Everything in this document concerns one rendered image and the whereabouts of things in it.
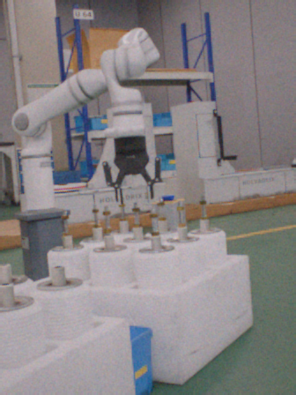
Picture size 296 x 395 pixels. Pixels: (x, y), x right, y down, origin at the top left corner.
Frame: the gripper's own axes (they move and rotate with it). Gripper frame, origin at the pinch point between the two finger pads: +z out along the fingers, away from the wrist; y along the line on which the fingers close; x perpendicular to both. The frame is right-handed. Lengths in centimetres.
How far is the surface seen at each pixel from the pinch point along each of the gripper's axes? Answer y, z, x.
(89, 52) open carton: 121, -133, -501
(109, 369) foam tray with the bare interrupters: -1, 24, 46
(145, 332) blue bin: -4.6, 23.2, 29.1
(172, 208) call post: -6.0, 5.6, -25.2
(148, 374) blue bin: -4.3, 31.4, 28.5
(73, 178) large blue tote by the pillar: 137, 7, -442
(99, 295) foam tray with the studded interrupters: 6.2, 18.3, 18.6
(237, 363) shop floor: -21.0, 35.2, 15.2
